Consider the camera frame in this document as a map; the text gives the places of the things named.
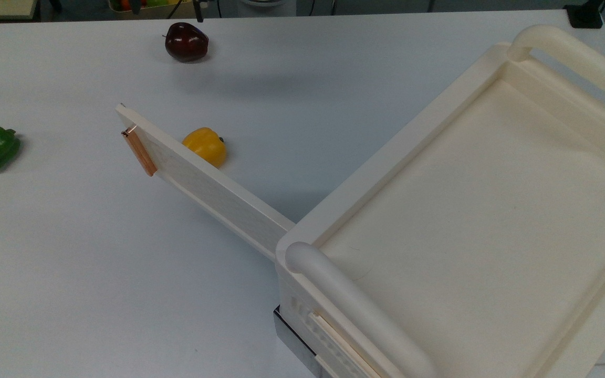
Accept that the cream cabinet door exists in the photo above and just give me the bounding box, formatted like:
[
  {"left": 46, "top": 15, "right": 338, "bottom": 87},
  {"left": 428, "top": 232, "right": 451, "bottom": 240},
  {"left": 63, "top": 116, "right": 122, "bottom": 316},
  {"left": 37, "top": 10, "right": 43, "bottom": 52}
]
[{"left": 115, "top": 103, "right": 297, "bottom": 263}]

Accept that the copper door handle strip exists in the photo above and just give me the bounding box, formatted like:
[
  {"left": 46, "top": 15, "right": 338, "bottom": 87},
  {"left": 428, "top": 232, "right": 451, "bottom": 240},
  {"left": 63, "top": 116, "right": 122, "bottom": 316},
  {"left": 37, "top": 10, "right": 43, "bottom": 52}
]
[{"left": 121, "top": 124, "right": 158, "bottom": 177}]

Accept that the cream plastic cabinet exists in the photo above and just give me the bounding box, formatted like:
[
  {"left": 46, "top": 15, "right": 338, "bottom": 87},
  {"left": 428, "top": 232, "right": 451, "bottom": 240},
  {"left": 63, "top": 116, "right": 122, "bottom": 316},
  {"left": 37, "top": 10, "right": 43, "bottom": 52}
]
[{"left": 274, "top": 24, "right": 605, "bottom": 378}]

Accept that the yellow bell pepper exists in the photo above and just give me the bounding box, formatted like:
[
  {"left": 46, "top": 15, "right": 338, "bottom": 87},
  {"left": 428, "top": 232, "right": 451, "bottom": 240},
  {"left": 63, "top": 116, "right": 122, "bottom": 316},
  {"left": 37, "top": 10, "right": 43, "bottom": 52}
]
[{"left": 181, "top": 127, "right": 228, "bottom": 169}]

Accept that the dark red apple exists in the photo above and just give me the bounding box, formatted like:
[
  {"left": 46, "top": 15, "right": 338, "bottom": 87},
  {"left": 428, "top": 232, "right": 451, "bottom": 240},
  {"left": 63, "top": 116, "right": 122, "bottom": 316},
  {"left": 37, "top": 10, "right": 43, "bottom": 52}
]
[{"left": 164, "top": 22, "right": 210, "bottom": 63}]

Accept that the black clamp base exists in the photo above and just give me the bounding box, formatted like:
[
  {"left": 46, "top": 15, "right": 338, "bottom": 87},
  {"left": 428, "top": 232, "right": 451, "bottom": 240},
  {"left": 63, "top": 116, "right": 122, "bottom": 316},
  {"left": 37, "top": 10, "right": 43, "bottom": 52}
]
[{"left": 564, "top": 0, "right": 605, "bottom": 29}]

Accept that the tan side table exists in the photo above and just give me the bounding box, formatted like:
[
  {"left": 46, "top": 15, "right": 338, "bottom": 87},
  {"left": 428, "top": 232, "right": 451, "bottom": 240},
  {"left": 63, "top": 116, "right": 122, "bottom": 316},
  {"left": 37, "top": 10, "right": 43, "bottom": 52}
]
[{"left": 0, "top": 0, "right": 39, "bottom": 20}]

